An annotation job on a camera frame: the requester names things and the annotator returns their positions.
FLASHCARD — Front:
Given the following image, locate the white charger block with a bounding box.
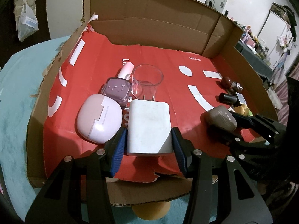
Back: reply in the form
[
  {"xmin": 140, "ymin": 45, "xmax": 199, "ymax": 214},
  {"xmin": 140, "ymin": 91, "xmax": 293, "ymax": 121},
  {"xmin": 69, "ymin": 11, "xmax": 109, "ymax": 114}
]
[{"xmin": 127, "ymin": 95, "xmax": 174, "ymax": 157}]

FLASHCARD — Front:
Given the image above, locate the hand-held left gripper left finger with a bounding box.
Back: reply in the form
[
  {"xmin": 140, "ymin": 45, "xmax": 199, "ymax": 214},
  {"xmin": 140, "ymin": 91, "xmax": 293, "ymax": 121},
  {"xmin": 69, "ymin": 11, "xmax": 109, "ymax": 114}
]
[{"xmin": 26, "ymin": 127, "xmax": 128, "ymax": 224}]

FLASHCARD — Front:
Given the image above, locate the brown-capped perfume bottle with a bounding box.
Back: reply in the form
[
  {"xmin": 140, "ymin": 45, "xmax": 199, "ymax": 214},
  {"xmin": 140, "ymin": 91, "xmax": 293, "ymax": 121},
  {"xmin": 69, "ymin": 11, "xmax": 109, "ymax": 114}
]
[{"xmin": 221, "ymin": 76, "xmax": 243, "ymax": 95}]

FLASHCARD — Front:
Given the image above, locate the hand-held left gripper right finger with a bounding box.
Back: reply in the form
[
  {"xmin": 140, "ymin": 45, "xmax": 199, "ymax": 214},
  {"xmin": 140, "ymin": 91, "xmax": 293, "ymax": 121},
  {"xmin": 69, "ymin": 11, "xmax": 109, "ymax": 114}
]
[{"xmin": 171, "ymin": 127, "xmax": 272, "ymax": 224}]

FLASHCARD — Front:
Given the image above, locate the dark covered table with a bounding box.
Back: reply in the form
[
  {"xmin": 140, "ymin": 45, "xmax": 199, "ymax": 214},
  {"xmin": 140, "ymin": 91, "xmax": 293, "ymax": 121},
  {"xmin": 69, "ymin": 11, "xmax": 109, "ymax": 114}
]
[{"xmin": 235, "ymin": 41, "xmax": 274, "ymax": 77}]

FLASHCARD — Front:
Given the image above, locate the clear plastic bag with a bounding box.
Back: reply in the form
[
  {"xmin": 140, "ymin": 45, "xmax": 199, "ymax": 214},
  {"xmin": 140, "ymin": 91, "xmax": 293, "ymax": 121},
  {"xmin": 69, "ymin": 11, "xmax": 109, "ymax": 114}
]
[{"xmin": 16, "ymin": 2, "xmax": 39, "ymax": 42}]

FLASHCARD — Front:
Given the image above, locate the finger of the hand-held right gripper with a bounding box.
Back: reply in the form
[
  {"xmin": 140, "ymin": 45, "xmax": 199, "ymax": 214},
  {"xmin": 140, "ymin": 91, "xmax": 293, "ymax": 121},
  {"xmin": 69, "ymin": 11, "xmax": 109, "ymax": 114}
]
[
  {"xmin": 211, "ymin": 127, "xmax": 243, "ymax": 147},
  {"xmin": 231, "ymin": 114, "xmax": 271, "ymax": 127}
]

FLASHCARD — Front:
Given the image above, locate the brown earbud case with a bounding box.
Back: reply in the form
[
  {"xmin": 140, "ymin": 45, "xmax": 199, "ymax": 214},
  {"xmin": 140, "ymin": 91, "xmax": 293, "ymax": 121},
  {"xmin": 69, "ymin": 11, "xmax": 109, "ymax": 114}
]
[{"xmin": 207, "ymin": 106, "xmax": 237, "ymax": 133}]

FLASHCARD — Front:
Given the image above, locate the clear glass cup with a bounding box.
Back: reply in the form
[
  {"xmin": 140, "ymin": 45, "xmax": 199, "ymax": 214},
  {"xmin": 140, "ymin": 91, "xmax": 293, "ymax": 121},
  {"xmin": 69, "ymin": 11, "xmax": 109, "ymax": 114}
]
[{"xmin": 131, "ymin": 65, "xmax": 164, "ymax": 101}]

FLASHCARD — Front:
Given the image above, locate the round yellow sponge puff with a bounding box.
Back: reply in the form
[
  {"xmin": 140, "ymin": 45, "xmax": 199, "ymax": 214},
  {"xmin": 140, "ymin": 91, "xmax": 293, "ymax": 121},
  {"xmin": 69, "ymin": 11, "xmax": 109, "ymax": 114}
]
[{"xmin": 132, "ymin": 202, "xmax": 171, "ymax": 221}]

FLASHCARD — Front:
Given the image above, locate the yellow and green toy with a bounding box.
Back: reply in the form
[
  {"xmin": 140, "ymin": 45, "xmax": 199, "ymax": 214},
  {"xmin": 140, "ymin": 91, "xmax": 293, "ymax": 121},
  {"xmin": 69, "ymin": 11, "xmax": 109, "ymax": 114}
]
[{"xmin": 234, "ymin": 104, "xmax": 254, "ymax": 117}]

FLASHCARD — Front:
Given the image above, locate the small black-capped bottle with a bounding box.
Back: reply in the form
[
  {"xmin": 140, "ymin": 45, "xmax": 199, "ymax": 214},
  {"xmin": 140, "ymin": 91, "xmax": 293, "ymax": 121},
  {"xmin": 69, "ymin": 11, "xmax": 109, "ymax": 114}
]
[{"xmin": 219, "ymin": 93, "xmax": 246, "ymax": 105}]

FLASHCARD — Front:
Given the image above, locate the dark brown door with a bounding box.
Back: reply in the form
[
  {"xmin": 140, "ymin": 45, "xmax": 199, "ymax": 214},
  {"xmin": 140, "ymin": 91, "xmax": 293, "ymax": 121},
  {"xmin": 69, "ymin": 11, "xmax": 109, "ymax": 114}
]
[{"xmin": 0, "ymin": 0, "xmax": 50, "ymax": 59}]

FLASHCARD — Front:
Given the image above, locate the pink curtain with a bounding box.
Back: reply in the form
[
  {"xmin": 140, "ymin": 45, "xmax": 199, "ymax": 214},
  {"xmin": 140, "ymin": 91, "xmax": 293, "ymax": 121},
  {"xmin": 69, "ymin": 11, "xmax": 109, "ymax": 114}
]
[{"xmin": 273, "ymin": 75, "xmax": 290, "ymax": 112}]

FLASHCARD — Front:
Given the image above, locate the cardboard box with red lining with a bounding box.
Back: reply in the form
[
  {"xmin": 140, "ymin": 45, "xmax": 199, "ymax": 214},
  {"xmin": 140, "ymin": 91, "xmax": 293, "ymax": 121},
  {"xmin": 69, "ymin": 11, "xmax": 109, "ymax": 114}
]
[{"xmin": 27, "ymin": 0, "xmax": 286, "ymax": 207}]

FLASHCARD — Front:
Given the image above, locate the purple nail polish bottle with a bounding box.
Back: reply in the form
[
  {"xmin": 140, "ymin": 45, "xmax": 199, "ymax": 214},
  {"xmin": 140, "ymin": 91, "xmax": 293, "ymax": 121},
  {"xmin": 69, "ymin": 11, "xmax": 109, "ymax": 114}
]
[{"xmin": 101, "ymin": 61, "xmax": 135, "ymax": 109}]

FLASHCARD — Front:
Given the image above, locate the white wardrobe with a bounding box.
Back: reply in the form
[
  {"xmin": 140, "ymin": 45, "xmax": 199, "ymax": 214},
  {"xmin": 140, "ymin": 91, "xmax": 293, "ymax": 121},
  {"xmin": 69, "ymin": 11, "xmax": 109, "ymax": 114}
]
[{"xmin": 257, "ymin": 2, "xmax": 297, "ymax": 61}]

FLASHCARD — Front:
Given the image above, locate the pink earbud case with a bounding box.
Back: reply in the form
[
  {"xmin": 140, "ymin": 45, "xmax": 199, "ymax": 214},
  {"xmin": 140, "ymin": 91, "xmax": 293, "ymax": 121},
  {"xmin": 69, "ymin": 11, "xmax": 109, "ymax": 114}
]
[{"xmin": 75, "ymin": 94, "xmax": 123, "ymax": 144}]

